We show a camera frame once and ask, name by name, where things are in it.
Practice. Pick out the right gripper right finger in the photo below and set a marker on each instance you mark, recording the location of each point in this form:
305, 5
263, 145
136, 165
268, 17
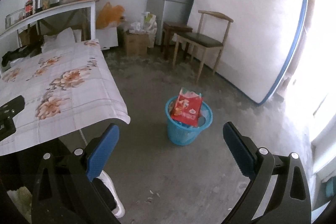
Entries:
277, 191

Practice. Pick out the blue plastic trash basket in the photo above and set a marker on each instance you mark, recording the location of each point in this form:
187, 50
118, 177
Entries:
181, 134

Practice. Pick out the white side table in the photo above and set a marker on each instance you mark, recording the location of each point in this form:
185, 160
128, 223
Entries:
56, 19

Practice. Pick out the orange plastic bag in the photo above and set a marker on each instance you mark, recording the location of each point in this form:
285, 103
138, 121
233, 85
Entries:
110, 16

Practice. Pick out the floral tablecloth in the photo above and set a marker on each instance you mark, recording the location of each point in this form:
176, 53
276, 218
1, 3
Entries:
65, 90

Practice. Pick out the white plastic bags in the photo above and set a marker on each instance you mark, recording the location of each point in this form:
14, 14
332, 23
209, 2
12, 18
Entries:
146, 25

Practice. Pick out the white cabinet box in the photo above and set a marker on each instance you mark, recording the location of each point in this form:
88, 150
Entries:
107, 38

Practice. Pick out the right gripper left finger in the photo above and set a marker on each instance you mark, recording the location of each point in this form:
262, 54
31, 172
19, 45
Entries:
63, 188

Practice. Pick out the white slipper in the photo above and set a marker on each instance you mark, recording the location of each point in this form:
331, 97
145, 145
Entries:
112, 194

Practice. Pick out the glass container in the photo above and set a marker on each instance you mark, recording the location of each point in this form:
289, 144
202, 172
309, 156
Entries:
14, 18

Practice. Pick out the red snack bag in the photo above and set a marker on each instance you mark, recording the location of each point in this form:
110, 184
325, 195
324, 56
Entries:
187, 107

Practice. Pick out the black clothing under table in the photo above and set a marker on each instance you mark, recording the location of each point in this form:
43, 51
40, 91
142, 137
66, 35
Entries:
30, 50

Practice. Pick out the white mattress blue trim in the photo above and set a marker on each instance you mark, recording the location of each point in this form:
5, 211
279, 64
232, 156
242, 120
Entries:
260, 38

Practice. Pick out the cardboard box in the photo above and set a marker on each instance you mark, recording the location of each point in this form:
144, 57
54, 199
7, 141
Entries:
135, 44

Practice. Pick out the wooden chair dark seat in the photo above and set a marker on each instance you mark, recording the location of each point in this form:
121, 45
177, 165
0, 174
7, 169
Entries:
198, 40

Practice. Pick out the dark wooden stool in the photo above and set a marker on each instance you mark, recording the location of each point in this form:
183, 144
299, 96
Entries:
169, 30

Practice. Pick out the red bottle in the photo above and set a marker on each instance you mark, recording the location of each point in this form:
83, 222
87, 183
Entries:
28, 8

